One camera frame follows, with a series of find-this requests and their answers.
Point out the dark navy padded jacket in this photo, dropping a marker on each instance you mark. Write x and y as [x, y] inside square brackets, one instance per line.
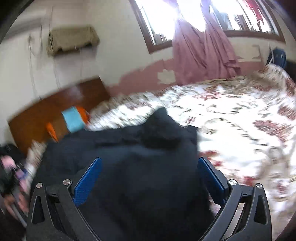
[149, 187]

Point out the pink curtain panel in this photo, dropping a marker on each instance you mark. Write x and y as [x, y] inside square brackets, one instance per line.
[188, 43]
[221, 60]

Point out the cloth covered wall air conditioner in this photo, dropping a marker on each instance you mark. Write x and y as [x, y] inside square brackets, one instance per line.
[69, 39]

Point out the red clothes hanging outside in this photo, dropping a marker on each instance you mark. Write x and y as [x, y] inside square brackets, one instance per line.
[255, 8]

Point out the pink curtain left panel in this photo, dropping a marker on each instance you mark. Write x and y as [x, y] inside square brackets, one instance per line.
[188, 43]

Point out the wooden bed headboard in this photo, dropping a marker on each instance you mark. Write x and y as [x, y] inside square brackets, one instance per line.
[30, 124]

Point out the floral patterned bed quilt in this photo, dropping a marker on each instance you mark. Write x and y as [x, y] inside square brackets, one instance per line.
[246, 128]

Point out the blue bag near bed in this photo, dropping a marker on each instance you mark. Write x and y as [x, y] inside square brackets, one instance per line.
[277, 57]

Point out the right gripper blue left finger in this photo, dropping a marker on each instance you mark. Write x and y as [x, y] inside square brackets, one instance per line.
[84, 183]

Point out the pink curtain right panel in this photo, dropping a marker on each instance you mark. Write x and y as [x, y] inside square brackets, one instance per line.
[221, 60]

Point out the wooden framed window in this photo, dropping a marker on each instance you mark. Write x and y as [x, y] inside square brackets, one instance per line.
[250, 19]

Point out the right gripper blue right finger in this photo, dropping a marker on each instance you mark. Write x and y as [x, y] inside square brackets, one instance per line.
[214, 180]

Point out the orange blue brown striped pillow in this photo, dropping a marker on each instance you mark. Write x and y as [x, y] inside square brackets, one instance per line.
[69, 121]

